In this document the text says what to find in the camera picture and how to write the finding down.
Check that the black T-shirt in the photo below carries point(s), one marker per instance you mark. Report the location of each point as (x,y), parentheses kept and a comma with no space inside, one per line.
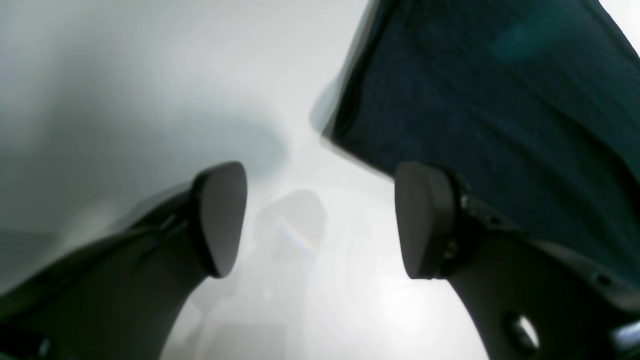
(535,103)

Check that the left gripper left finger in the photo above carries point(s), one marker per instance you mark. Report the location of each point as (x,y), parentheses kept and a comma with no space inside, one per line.
(118,298)

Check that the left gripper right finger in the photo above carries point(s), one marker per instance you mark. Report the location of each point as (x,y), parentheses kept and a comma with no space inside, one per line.
(528,299)

